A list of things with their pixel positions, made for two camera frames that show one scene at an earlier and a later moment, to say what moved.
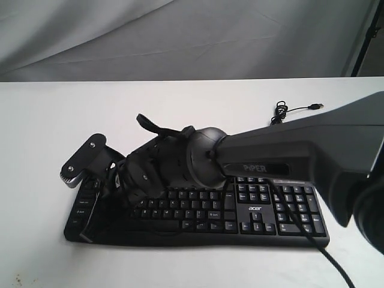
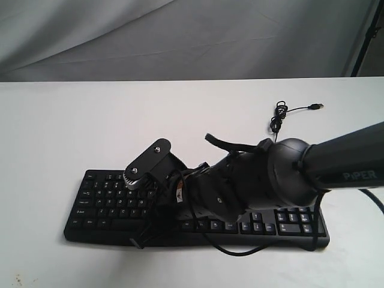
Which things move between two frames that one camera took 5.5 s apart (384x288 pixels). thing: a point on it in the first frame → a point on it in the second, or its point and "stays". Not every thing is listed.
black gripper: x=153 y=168 → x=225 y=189
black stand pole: x=371 y=34 stays
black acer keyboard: x=238 y=210 stays
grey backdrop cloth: x=88 y=40 stays
